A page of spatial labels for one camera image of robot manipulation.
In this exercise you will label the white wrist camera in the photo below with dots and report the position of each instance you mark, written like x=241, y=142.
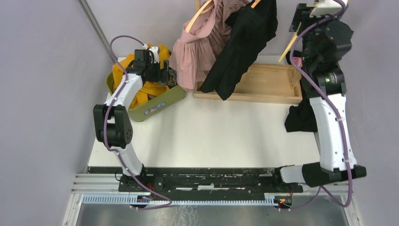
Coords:
x=154, y=53
x=323, y=7

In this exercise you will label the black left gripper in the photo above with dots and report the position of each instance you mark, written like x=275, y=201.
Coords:
x=161, y=75

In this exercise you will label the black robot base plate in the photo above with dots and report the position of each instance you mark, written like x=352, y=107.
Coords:
x=206, y=184

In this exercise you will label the black cloth on table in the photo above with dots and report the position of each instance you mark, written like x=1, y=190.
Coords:
x=301, y=118

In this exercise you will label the black skirt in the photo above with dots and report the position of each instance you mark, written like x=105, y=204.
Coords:
x=251, y=29

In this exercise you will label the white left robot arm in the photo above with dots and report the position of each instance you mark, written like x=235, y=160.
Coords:
x=112, y=123

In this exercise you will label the aluminium corner profile left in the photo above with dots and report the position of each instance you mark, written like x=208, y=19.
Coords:
x=96, y=26

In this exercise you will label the small pink cloth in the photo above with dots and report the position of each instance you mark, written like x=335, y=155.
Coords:
x=297, y=61

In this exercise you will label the cream hanger of yellow skirt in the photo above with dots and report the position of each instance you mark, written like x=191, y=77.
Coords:
x=290, y=44

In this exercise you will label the olive green plastic basket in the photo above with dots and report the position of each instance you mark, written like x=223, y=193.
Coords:
x=157, y=104

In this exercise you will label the yellow skirt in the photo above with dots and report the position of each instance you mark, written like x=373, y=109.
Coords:
x=135, y=84

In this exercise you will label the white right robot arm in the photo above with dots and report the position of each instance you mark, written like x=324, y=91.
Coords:
x=320, y=41

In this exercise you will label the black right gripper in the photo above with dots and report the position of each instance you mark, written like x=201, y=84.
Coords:
x=302, y=14

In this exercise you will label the pink pleated skirt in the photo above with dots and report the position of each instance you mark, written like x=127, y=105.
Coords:
x=194, y=53

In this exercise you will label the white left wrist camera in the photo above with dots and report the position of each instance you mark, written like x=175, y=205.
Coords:
x=154, y=53

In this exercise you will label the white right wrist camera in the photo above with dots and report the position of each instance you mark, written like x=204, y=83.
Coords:
x=323, y=7

